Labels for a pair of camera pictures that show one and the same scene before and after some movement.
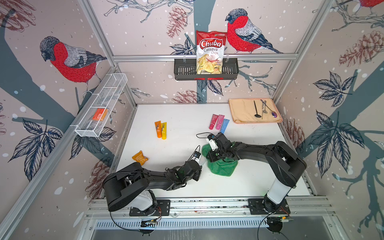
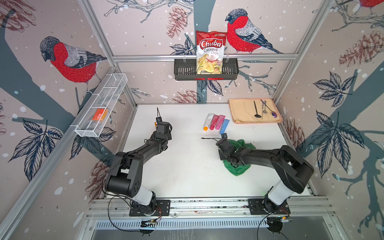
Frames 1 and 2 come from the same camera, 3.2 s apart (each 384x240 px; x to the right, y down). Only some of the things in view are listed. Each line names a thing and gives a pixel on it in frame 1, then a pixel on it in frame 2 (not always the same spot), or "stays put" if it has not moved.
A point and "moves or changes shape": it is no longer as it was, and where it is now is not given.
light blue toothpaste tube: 224,125 stays put
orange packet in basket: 100,114 stays put
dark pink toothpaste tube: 213,121 stays put
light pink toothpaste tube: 220,119 stays put
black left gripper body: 196,177 → 169,136
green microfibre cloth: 222,167 moves or changes shape
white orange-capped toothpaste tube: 202,159 → 208,121
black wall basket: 187,70 stays put
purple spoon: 274,114 stays put
